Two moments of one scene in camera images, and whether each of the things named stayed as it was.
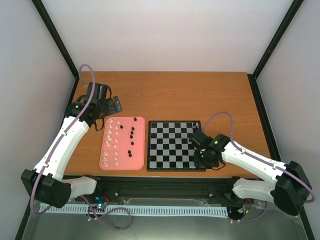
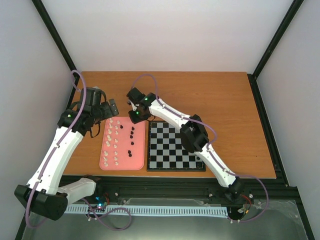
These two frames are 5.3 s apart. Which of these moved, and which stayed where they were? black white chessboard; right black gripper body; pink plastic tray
Moved: right black gripper body
Stayed: pink plastic tray; black white chessboard
